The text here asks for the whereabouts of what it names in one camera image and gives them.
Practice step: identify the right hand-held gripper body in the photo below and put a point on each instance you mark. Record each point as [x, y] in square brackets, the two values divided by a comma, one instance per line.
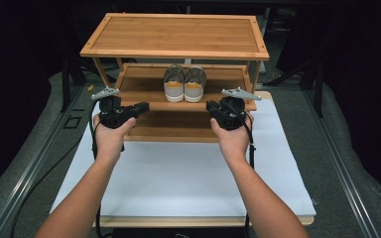
[231, 115]

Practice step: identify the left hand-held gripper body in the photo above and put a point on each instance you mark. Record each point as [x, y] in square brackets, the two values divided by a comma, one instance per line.
[112, 114]

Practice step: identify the beige sneaker with orange heel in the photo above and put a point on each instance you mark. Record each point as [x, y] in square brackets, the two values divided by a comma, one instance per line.
[174, 87]
[194, 88]

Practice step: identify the wooden three-tier shoe rack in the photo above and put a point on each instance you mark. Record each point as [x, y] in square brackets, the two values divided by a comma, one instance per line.
[178, 36]

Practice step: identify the person's right hand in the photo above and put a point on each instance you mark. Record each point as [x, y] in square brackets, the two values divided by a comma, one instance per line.
[234, 142]

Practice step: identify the person's left hand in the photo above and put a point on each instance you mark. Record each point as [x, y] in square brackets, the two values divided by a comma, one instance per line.
[109, 142]

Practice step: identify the small yellow tag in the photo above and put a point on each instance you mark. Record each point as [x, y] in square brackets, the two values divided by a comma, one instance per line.
[90, 88]

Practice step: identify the black metal stand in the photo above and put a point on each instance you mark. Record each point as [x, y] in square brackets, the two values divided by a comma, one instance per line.
[65, 86]

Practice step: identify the white table mat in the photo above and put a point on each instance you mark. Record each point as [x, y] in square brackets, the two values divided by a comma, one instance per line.
[178, 181]

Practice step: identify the grey metal floor rail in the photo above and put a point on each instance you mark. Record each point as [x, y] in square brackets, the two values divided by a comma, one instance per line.
[340, 165]
[29, 172]

